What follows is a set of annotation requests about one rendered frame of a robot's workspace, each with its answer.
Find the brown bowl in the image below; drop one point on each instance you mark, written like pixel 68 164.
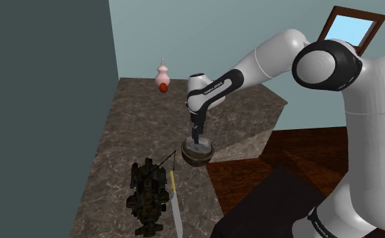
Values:
pixel 196 157

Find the brown framed window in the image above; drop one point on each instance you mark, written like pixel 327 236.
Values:
pixel 350 29

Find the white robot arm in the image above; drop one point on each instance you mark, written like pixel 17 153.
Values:
pixel 370 131

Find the dark camouflage robot figure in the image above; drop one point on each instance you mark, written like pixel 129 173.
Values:
pixel 148 194

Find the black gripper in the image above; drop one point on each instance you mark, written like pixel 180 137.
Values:
pixel 197 129

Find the red egg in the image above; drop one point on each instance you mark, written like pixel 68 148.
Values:
pixel 163 87

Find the pink gourd vase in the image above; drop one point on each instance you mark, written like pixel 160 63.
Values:
pixel 162 76

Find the dark robot stand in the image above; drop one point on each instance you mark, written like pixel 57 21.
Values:
pixel 271 207

